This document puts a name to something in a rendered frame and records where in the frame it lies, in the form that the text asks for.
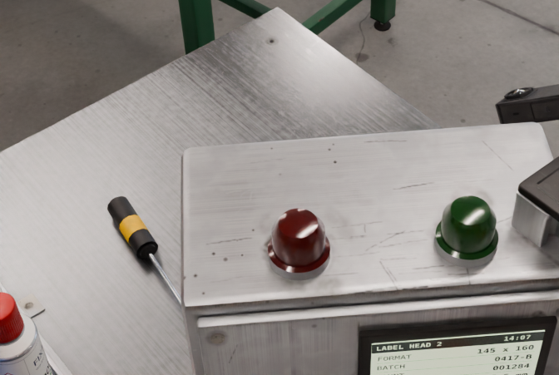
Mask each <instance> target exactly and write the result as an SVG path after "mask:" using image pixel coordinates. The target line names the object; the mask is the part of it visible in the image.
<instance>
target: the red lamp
mask: <svg viewBox="0 0 559 375"><path fill-rule="evenodd" d="M271 237H272V238H271V239H270V241H269V244H268V259H269V263H270V266H271V268H272V269H273V270H274V271H275V272H276V273H277V274H278V275H280V276H282V277H283V278H286V279H291V280H306V279H312V278H314V277H316V276H318V275H320V274H321V273H322V272H324V270H325V269H326V268H327V266H328V264H329V261H330V244H329V240H328V238H327V237H326V235H325V227H324V223H323V221H322V220H321V219H320V218H319V217H318V216H316V215H315V214H313V213H312V212H311V211H309V210H306V209H301V208H296V209H292V210H287V211H285V212H284V213H283V214H282V215H281V216H280V217H279V218H278V219H277V220H276V221H275V222H274V224H273V226H272V229H271Z"/></svg>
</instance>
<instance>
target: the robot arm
mask: <svg viewBox="0 0 559 375"><path fill-rule="evenodd" d="M504 97H505V98H503V99H502V100H500V101H499V102H498V103H497V104H496V105H495V107H496V109H497V114H498V118H499V121H500V124H512V123H523V122H536V123H538V122H544V121H555V120H559V84H557V85H552V86H542V87H537V88H532V87H524V88H520V89H516V90H513V91H510V92H508V93H507V94H506V95H505V96H504Z"/></svg>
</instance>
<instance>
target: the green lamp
mask: <svg viewBox="0 0 559 375"><path fill-rule="evenodd" d="M496 224H497V217H496V215H495V212H494V211H493V209H492V208H491V207H490V206H489V204H488V203H487V202H486V201H485V200H483V199H481V198H479V197H476V196H473V195H465V196H461V197H459V198H457V199H455V200H454V201H452V202H451V203H449V204H448V205H447V206H446V207H445V209H444V211H443V216H442V220H441V221H440V222H439V224H438V226H437V228H436V232H435V240H434V242H435V247H436V250H437V251H438V253H439V254H440V256H441V257H442V258H443V259H445V260H446V261H448V262H449V263H450V264H454V265H457V266H459V267H464V268H473V267H478V266H481V265H484V264H485V263H487V262H489V261H490V260H491V259H492V258H493V256H494V255H495V253H496V252H497V244H498V232H497V229H496Z"/></svg>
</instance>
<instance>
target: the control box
mask: <svg viewBox="0 0 559 375"><path fill-rule="evenodd" d="M552 160H553V157H552V153H551V151H550V148H549V145H548V143H547V138H546V136H545V134H544V131H543V129H542V126H541V125H540V124H539V123H536V122H523V123H512V124H501V125H489V126H468V127H456V128H445V129H433V130H422V131H400V132H389V133H378V134H366V135H355V136H333V137H321V138H310V139H298V140H287V141H266V142H254V143H243V144H231V145H220V146H198V147H191V148H188V149H186V150H185V151H184V153H183V155H182V157H181V309H182V313H183V319H184V323H185V328H186V337H187V342H188V346H189V351H190V360H191V365H192V369H193V374H194V375H358V365H359V332H360V331H364V330H374V329H385V328H406V327H417V326H428V325H439V324H450V323H471V322H481V321H492V320H503V319H514V318H535V317H546V316H556V317H557V326H556V330H555V333H554V336H553V340H552V345H551V348H550V352H549V355H548V359H547V365H546V367H545V371H544V374H543V375H559V238H558V237H556V236H555V235H554V234H548V237H547V242H546V243H545V244H544V245H543V246H541V247H539V246H537V245H536V244H534V243H533V242H532V241H531V240H529V239H528V238H527V237H526V236H525V235H523V234H522V233H520V232H519V231H518V230H516V229H515V228H514V227H512V216H513V211H514V206H515V202H516V198H517V197H516V194H517V190H518V186H519V184H520V183H521V182H522V181H524V180H525V179H526V178H527V177H529V176H530V175H532V174H534V173H535V172H536V171H538V170H540V169H541V168H542V167H543V166H544V165H546V164H548V163H549V162H551V161H552ZM465 195H473V196H476V197H479V198H481V199H483V200H485V201H486V202H487V203H488V204H489V206H490V207H491V208H492V209H493V211H494V212H495V215H496V217H497V224H496V229H497V232H498V244H497V252H496V253H495V255H494V256H493V258H492V259H491V260H490V261H489V262H487V263H485V264H484V265H481V266H478V267H473V268H464V267H459V266H457V265H454V264H450V263H449V262H448V261H446V260H445V259H443V258H442V257H441V256H440V254H439V253H438V251H437V250H436V247H435V242H434V240H435V232H436V228H437V226H438V224H439V222H440V221H441V220H442V216H443V211H444V209H445V207H446V206H447V205H448V204H449V203H451V202H452V201H454V200H455V199H457V198H459V197H461V196H465ZM296 208H301V209H306V210H309V211H311V212H312V213H313V214H315V215H316V216H318V217H319V218H320V219H321V220H322V221H323V223H324V227H325V235H326V237H327V238H328V240H329V244H330V261H329V264H328V266H327V268H326V269H325V270H324V272H322V273H321V274H320V275H318V276H316V277H314V278H312V279H306V280H291V279H286V278H283V277H282V276H280V275H278V274H277V273H276V272H275V271H274V270H273V269H272V268H271V266H270V263H269V259H268V244H269V241H270V239H271V238H272V237H271V229H272V226H273V224H274V222H275V221H276V220H277V219H278V218H279V217H280V216H281V215H282V214H283V213H284V212H285V211H287V210H292V209H296Z"/></svg>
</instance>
